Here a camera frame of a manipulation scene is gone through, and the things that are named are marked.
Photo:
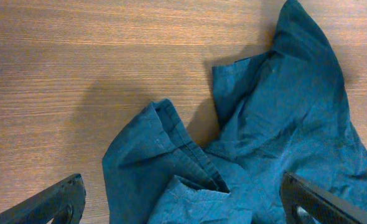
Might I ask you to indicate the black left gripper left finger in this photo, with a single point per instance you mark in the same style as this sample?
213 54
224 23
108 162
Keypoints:
63 202

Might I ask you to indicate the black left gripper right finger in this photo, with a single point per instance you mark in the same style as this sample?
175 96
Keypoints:
304 202

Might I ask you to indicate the navy blue shorts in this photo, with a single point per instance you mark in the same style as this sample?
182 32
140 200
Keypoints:
284 110

